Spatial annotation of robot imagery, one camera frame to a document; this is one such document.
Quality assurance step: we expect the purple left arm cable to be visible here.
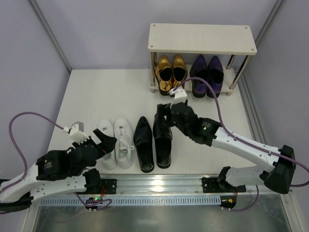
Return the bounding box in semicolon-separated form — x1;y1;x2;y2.
0;112;113;213

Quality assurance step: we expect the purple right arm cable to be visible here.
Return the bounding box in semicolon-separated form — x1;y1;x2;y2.
170;77;309;213

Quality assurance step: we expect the black patent right loafer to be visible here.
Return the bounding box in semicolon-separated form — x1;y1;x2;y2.
153;114;172;169

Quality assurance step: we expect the black patent left loafer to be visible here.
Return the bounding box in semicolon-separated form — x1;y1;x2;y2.
133;116;155;173

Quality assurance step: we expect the purple loafer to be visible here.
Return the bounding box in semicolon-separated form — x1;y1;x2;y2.
208;56;224;97
190;55;208;98

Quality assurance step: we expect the left corner aluminium post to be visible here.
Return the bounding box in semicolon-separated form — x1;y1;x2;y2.
27;0;72;73

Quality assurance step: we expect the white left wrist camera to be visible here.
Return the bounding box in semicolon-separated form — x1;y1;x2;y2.
63;121;89;144

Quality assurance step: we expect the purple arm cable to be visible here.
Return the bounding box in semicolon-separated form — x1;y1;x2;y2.
170;77;309;213
0;112;113;213

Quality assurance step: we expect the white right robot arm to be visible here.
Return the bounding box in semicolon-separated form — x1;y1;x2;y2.
155;102;296;194

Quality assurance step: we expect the gold loafer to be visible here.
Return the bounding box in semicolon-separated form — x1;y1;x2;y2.
172;55;187;88
155;55;172;96

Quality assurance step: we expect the corner aluminium post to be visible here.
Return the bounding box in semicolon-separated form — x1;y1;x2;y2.
255;0;286;47
27;0;72;73

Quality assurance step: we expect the white right sneaker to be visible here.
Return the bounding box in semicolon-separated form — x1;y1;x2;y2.
114;118;134;169

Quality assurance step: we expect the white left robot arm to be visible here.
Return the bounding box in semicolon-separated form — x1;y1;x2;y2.
0;128;117;214

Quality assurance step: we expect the grey slotted cable duct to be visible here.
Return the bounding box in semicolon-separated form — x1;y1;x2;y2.
40;195;221;207

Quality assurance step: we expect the white two-tier shoe shelf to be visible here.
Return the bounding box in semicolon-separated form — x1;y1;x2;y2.
148;23;257;96

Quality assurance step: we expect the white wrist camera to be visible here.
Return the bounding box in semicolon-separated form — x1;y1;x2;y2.
63;121;89;144
168;87;187;106

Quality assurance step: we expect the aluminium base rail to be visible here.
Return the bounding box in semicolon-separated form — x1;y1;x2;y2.
30;174;294;196

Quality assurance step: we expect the white left sneaker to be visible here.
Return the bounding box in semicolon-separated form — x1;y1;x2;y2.
97;119;116;170

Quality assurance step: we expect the black patent loafer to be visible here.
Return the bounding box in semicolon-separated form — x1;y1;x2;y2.
133;116;155;173
153;114;172;169

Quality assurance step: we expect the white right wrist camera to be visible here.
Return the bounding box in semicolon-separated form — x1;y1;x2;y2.
168;87;187;106

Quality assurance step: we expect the white sneaker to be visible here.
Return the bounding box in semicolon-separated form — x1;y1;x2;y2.
114;118;134;169
97;119;116;170

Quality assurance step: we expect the right corner aluminium post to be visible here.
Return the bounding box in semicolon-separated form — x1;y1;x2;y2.
255;0;286;47

